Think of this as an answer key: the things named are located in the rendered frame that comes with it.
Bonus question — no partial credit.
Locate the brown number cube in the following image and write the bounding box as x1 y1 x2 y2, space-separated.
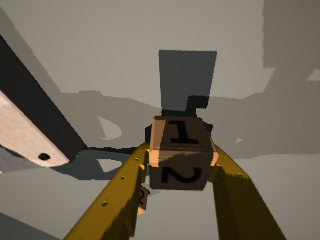
137 186 148 214
149 116 219 191

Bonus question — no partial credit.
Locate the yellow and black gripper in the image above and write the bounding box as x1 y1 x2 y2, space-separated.
63 142 287 240

